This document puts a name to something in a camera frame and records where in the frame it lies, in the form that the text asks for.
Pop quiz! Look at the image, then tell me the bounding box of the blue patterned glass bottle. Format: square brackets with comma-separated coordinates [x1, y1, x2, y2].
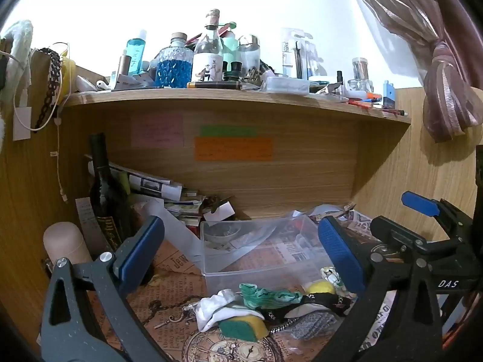
[155, 32, 194, 88]

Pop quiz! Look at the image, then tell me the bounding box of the light blue liquid bottle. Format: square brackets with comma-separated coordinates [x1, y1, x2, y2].
[127, 29, 148, 77]

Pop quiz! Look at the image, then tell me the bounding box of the white cable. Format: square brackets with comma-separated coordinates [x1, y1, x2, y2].
[13, 41, 70, 202]

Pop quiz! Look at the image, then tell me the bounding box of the pink sticky note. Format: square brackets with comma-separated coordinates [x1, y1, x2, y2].
[130, 113, 185, 148]

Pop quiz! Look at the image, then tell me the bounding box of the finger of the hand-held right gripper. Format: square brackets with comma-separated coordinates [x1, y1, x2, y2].
[401, 191, 477, 243]
[370, 216, 465, 258]

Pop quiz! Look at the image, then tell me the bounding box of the white sock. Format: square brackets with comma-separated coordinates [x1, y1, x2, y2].
[194, 290, 265, 333]

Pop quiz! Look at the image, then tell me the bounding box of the black flat case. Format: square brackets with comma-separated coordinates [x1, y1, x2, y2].
[187, 81, 242, 90]

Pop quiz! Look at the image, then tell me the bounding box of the beige cylinder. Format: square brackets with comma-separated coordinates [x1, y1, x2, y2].
[43, 222, 94, 269]

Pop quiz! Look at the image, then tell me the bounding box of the clear labelled glass bottle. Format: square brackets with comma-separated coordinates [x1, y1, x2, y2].
[192, 8, 224, 83]

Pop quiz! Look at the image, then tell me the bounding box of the dark wine bottle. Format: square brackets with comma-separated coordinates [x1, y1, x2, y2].
[88, 133, 133, 251]

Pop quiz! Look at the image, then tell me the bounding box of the pile of papers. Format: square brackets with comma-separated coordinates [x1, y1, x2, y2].
[84, 154, 206, 227]

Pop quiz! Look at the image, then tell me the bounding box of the blue plastic block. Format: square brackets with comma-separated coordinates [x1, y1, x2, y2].
[382, 80, 395, 109]

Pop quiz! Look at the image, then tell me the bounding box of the orange sticky note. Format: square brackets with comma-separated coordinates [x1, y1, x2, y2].
[194, 137, 274, 161]

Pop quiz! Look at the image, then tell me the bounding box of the green sticky note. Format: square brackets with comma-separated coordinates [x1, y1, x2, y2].
[200, 125, 258, 138]

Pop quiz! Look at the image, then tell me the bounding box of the small glass jar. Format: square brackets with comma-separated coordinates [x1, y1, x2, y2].
[352, 57, 369, 81]

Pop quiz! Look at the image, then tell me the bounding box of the wooden shelf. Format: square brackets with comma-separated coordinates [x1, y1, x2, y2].
[0, 64, 412, 348]

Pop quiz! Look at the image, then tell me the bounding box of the clear plastic container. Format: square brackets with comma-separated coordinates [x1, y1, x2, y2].
[200, 217, 342, 297]

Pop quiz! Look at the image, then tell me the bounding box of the grey bowl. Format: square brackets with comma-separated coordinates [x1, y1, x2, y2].
[204, 224, 243, 249]

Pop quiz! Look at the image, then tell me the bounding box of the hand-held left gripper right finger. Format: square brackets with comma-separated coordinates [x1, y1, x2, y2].
[313, 217, 443, 362]

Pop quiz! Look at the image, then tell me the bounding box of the clear flat plastic box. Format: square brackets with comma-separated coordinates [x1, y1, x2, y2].
[265, 76, 311, 94]

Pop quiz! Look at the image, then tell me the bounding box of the yellow green sponge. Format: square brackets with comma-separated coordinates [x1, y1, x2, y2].
[218, 315, 270, 343]

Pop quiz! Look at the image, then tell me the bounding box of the white towel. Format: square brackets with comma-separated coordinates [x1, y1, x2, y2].
[0, 20, 34, 136]

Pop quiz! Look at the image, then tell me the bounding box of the clear tool blister pack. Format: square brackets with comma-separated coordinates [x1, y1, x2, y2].
[280, 27, 315, 78]

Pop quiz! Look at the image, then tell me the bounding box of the brown striped curtain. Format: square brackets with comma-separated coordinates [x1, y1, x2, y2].
[341, 0, 483, 144]

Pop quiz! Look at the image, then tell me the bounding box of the yellow container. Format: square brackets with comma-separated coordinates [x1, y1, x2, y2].
[58, 56, 78, 97]

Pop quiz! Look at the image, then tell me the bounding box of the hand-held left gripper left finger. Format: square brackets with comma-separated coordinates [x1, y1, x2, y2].
[40, 216, 167, 362]

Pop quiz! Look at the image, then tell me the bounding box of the grey knitted cloth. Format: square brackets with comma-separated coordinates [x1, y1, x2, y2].
[290, 312, 337, 341]

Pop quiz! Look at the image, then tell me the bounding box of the yellow soft ball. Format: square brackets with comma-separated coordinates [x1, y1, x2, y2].
[305, 281, 336, 297]

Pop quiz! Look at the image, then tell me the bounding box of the green knitted cloth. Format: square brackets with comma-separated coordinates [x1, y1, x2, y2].
[240, 283, 303, 310]

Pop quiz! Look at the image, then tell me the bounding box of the small white box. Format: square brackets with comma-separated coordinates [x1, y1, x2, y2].
[203, 201, 235, 222]

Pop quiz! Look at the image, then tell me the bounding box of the black chain strap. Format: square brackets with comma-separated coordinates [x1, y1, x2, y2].
[30, 47, 62, 132]

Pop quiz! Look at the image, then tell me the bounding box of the clear round top bottle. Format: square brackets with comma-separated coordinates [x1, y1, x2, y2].
[238, 34, 262, 78]

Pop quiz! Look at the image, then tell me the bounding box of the black fabric band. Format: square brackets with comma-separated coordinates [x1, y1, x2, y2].
[262, 292, 352, 319]

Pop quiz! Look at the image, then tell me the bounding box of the mint green bottle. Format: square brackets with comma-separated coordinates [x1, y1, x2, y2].
[222, 22, 239, 70]

